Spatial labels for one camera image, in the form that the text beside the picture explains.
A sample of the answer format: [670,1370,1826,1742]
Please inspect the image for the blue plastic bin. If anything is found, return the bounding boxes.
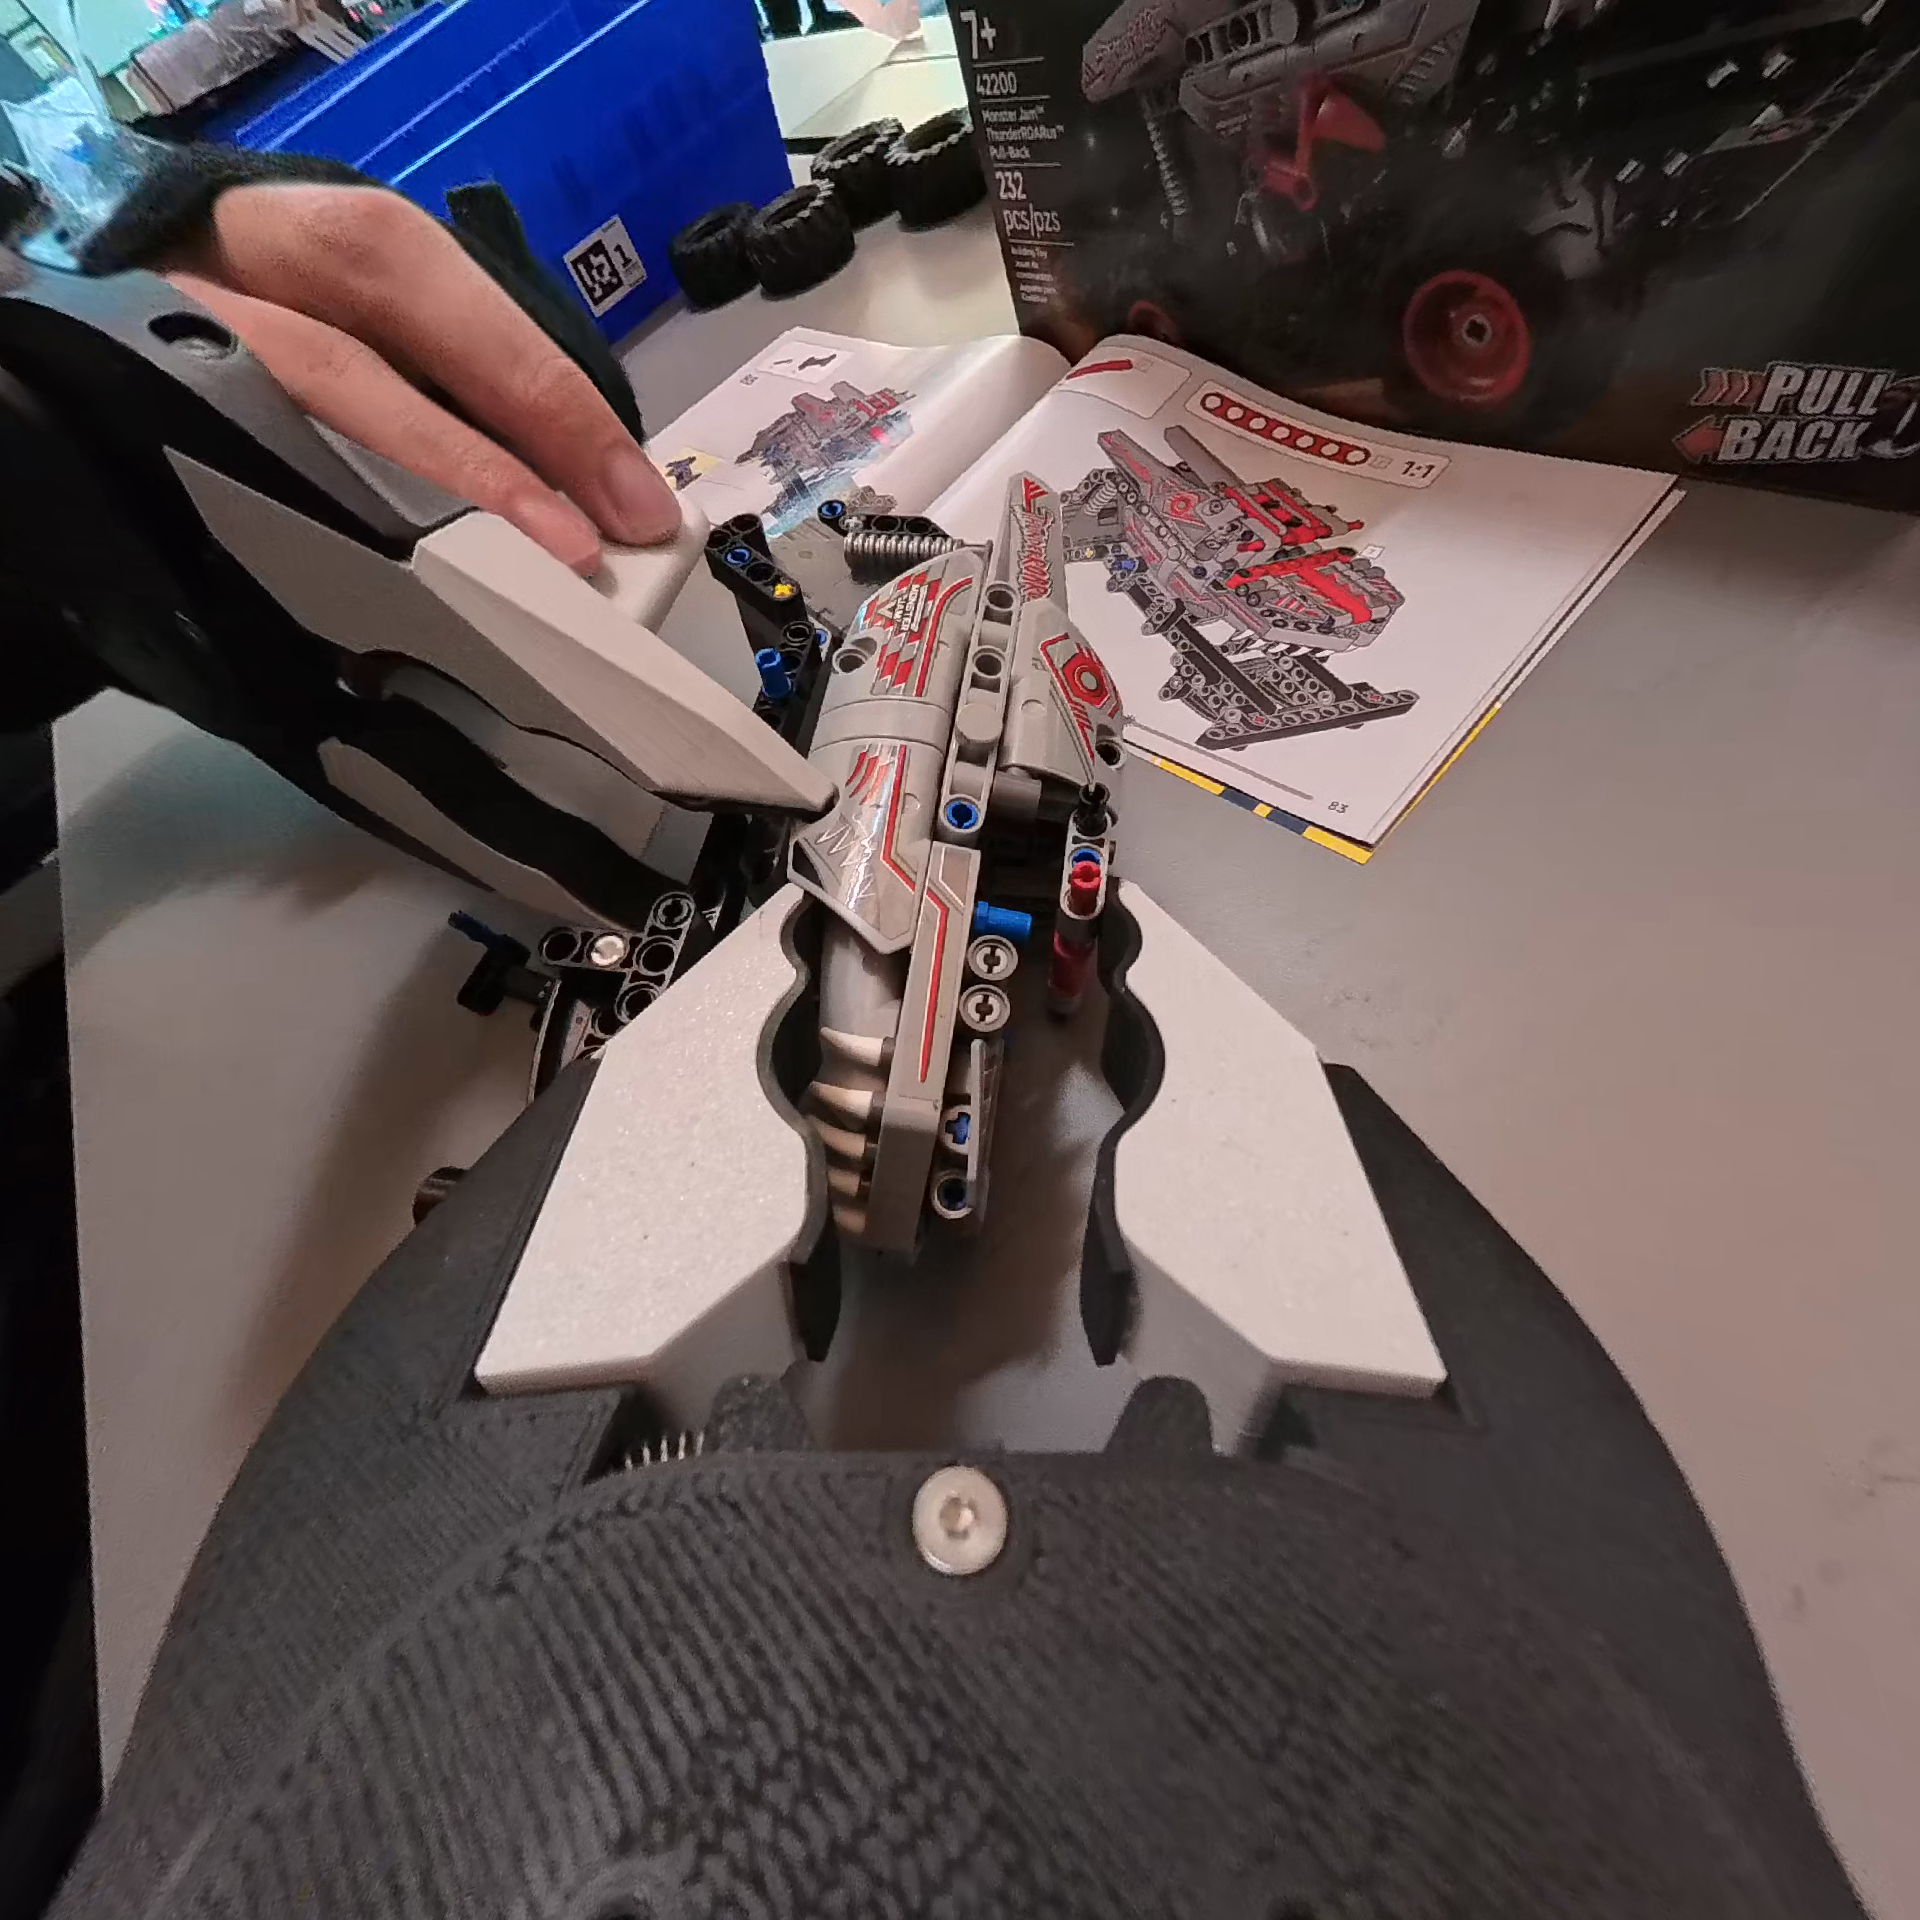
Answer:
[195,0,797,359]

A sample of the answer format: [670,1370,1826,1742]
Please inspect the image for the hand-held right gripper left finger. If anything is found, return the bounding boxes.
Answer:
[472,885,845,1391]

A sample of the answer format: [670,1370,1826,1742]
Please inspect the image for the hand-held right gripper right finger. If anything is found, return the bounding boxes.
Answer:
[1083,883,1451,1396]

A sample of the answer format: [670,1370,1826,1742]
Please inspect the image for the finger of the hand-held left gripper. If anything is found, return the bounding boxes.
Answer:
[316,663,710,934]
[164,450,840,819]

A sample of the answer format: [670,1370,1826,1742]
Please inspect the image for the person's left hand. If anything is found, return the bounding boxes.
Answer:
[157,187,688,582]

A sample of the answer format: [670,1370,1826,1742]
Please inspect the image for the black toy set box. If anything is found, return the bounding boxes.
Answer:
[944,0,1920,518]

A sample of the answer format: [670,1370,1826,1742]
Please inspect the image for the open instruction booklet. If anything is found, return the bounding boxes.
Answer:
[645,326,1684,869]

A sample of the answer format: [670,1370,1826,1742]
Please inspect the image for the grey red brick model car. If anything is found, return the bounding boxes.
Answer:
[428,470,1146,1260]

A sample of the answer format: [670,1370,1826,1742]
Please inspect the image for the grey desk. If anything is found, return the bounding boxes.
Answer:
[53,151,1920,1920]

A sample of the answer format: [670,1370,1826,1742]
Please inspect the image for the square marker sticker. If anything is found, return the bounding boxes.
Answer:
[566,217,648,313]

